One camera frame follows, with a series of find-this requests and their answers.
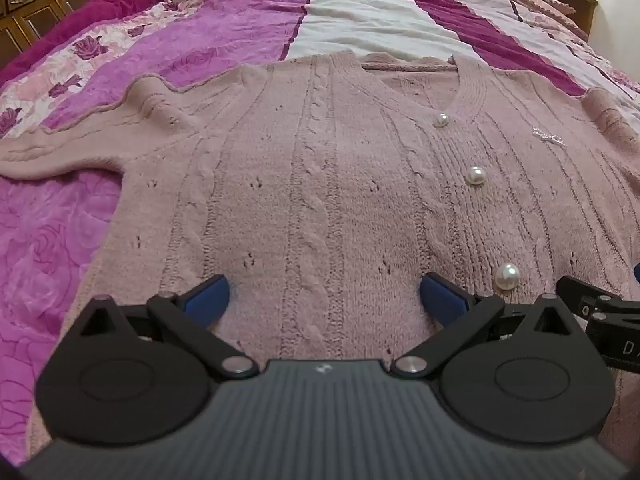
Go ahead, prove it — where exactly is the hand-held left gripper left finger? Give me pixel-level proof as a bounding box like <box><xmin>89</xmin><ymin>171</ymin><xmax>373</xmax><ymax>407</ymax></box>
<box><xmin>79</xmin><ymin>274</ymin><xmax>259</xmax><ymax>379</ymax></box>

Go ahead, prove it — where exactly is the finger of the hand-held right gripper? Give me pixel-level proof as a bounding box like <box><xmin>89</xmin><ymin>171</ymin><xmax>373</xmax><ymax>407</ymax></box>
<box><xmin>556</xmin><ymin>275</ymin><xmax>640</xmax><ymax>322</ymax></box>

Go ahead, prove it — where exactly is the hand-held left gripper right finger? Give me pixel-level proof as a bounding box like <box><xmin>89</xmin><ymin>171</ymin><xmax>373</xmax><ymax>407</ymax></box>
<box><xmin>391</xmin><ymin>273</ymin><xmax>577</xmax><ymax>377</ymax></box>

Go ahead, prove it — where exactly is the pink knit cardigan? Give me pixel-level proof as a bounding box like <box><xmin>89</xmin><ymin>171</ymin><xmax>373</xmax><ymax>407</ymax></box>
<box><xmin>0</xmin><ymin>50</ymin><xmax>640</xmax><ymax>466</ymax></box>

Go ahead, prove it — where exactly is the striped floral blanket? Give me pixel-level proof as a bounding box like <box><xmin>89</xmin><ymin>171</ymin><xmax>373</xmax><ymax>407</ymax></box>
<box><xmin>0</xmin><ymin>0</ymin><xmax>640</xmax><ymax>466</ymax></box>

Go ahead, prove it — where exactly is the magenta velvet pillow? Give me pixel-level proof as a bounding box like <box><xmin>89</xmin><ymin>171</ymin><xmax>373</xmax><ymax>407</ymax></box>
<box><xmin>0</xmin><ymin>0</ymin><xmax>175</xmax><ymax>88</ymax></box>

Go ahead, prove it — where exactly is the dark wooden headboard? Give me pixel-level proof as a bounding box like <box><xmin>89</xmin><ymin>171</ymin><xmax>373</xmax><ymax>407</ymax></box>
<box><xmin>0</xmin><ymin>0</ymin><xmax>143</xmax><ymax>63</ymax></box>

